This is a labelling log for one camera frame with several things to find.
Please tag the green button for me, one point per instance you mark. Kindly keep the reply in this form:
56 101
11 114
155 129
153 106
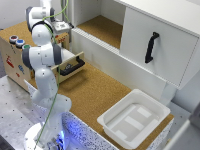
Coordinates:
26 46

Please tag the wooden drawer box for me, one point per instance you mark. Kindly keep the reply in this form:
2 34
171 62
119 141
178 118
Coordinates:
10 53

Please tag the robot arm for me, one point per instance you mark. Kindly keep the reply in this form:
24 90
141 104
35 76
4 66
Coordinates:
45 83

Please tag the blue button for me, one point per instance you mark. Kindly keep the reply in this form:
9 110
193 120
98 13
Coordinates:
20 42

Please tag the white plastic box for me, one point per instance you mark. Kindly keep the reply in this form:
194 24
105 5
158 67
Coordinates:
133 120

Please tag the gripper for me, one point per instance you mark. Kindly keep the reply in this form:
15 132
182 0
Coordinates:
62 27

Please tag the wooden drawer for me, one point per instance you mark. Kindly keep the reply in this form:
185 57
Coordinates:
72 61

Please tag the white cabinet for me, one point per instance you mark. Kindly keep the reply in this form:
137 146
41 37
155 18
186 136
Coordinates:
100 56

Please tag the red button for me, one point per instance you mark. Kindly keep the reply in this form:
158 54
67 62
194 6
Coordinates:
13 38

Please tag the white sliding door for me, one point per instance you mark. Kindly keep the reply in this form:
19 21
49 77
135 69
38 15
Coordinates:
170 53

